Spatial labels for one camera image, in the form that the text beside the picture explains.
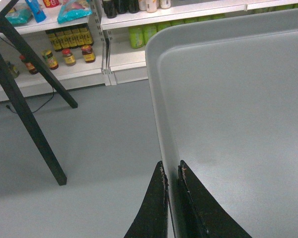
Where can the grey plastic tray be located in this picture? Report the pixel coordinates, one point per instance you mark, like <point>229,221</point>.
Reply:
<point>225,99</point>

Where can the dark tea bottle front left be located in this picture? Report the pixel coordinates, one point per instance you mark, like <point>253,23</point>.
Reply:
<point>109,8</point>

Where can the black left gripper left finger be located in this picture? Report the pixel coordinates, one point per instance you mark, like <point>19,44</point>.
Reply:
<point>151,220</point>

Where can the teal snack bag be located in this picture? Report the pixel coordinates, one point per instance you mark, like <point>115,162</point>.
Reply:
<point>73,9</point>

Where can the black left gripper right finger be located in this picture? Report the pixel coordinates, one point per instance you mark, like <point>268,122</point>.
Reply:
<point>203,215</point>

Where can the white metal shelf unit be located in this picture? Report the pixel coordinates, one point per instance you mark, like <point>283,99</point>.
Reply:
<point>116,62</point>

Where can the red lid sauce jar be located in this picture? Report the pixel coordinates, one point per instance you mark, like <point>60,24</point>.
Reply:
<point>68,57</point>
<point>88,53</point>
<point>30,67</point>

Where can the yellow label sauce jar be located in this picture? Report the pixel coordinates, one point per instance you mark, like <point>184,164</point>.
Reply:
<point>50,59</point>

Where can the green drink bottle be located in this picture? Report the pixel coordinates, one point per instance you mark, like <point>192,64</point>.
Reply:
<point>136,37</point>
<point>149,30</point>

